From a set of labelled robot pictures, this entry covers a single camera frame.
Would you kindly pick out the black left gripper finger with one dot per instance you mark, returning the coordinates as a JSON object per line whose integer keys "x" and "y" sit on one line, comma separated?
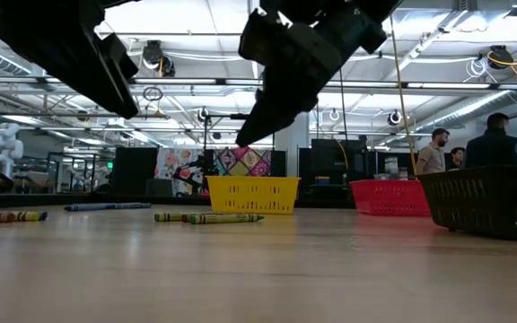
{"x": 88, "y": 72}

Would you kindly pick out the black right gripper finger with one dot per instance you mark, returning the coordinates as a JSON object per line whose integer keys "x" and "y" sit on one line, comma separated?
{"x": 281, "y": 103}

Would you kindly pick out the yellow plastic basket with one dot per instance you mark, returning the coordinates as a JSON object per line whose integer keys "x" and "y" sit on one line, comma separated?
{"x": 253, "y": 195}

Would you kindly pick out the blue crayon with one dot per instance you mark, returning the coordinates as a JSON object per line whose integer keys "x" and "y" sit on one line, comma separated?
{"x": 133, "y": 206}
{"x": 90, "y": 207}

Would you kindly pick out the black background robot arm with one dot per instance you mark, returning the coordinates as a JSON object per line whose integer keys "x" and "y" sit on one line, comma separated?
{"x": 191, "y": 175}

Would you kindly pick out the white column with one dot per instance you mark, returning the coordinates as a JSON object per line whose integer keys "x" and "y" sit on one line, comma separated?
{"x": 298, "y": 152}

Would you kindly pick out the colourful patterned panel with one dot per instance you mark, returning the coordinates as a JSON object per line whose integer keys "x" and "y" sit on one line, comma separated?
{"x": 240, "y": 163}

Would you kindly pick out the black equipment rack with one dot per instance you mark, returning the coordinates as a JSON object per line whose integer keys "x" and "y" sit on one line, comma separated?
{"x": 330, "y": 157}

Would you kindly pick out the blue yellow box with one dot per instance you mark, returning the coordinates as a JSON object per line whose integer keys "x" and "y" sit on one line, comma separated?
{"x": 322, "y": 180}

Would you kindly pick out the black cabinet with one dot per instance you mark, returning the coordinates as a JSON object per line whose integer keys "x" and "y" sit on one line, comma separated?
{"x": 135, "y": 170}

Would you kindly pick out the white robot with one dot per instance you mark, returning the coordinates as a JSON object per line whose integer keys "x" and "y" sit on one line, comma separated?
{"x": 2, "y": 148}

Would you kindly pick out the clear container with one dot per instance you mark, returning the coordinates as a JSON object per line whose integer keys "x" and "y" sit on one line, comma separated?
{"x": 391, "y": 167}

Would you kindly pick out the red plastic basket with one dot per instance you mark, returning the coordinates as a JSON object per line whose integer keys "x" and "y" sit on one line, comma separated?
{"x": 388, "y": 197}

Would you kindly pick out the person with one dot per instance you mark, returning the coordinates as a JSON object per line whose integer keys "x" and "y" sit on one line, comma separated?
{"x": 494, "y": 150}
{"x": 432, "y": 159}
{"x": 457, "y": 158}

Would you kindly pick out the black plastic basket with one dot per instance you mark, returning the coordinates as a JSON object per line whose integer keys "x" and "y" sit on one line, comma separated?
{"x": 487, "y": 202}

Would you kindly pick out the black frame rig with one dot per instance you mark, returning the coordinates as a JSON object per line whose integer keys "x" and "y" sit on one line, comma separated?
{"x": 238, "y": 116}

